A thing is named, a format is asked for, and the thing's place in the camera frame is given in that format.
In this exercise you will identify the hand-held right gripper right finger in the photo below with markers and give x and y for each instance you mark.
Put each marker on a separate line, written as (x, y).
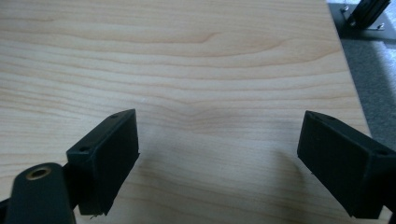
(342, 168)

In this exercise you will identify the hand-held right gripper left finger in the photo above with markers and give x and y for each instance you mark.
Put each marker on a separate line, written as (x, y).
(104, 161)

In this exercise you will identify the black metal stand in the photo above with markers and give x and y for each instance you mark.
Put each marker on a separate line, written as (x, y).
(370, 12)

